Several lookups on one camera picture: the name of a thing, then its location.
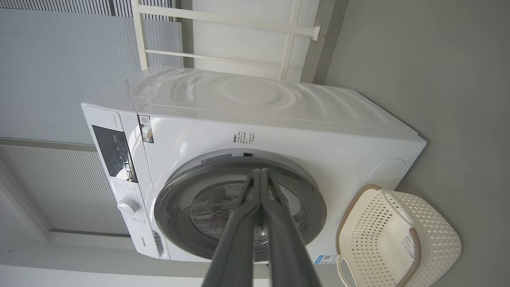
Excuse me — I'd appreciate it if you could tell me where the white pleated window shade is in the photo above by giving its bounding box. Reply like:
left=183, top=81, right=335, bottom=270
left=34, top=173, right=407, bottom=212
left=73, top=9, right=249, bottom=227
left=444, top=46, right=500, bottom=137
left=0, top=8, right=183, bottom=145

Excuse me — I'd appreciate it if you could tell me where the cream metal railing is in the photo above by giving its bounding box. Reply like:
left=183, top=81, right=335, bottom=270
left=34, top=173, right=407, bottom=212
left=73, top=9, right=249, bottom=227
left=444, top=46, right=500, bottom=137
left=131, top=0, right=321, bottom=82

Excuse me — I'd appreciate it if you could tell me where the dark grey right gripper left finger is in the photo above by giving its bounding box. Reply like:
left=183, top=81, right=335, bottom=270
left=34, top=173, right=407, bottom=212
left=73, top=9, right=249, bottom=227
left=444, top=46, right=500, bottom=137
left=201, top=169, right=263, bottom=287

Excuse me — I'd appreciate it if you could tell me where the white slatted window blind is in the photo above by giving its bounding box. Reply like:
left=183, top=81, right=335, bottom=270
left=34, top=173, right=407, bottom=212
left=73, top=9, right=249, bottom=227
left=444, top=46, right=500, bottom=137
left=0, top=0, right=176, bottom=18

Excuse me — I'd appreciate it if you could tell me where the cream plastic laundry basket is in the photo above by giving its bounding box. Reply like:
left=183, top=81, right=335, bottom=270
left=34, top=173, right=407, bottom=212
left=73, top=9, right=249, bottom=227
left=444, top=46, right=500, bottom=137
left=335, top=185, right=462, bottom=287

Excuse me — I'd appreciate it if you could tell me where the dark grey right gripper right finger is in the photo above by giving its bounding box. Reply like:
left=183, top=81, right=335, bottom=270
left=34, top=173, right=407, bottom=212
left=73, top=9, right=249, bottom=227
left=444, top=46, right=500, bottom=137
left=261, top=168, right=322, bottom=287

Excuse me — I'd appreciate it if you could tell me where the white ribbed window shade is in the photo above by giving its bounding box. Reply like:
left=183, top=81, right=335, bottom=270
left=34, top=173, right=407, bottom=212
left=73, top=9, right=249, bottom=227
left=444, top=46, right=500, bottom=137
left=0, top=145, right=130, bottom=236

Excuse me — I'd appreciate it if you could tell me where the dark washing machine door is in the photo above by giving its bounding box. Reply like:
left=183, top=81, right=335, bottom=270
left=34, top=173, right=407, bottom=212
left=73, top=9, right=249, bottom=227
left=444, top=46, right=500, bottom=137
left=154, top=157, right=327, bottom=263

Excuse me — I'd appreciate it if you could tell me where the white front-load washing machine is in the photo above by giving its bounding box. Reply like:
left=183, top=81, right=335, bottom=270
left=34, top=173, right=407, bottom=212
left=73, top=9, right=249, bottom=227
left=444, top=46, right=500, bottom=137
left=81, top=64, right=428, bottom=264

